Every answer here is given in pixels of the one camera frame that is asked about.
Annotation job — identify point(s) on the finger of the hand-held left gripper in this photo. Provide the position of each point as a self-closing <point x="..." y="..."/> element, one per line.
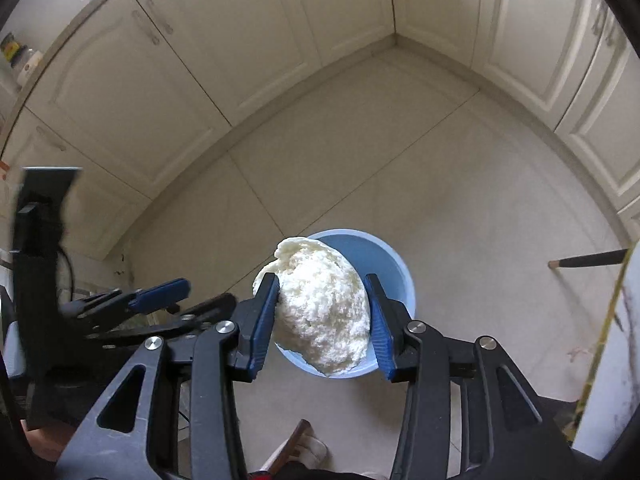
<point x="160" y="292"/>
<point x="210" y="308"/>

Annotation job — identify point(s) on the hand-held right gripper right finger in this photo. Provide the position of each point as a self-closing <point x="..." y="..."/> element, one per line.
<point x="381" y="332"/>

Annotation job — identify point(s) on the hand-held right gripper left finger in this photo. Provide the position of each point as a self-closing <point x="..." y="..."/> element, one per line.
<point x="262" y="327"/>

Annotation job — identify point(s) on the white paper ball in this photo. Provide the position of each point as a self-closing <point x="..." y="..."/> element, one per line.
<point x="320" y="310"/>

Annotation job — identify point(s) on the blue plastic bucket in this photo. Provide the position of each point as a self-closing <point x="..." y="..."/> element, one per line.
<point x="382" y="260"/>

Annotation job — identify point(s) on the white slipper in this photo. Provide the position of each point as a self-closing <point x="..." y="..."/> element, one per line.
<point x="310" y="447"/>

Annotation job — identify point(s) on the glass jar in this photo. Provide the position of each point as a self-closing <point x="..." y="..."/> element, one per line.
<point x="27" y="65"/>

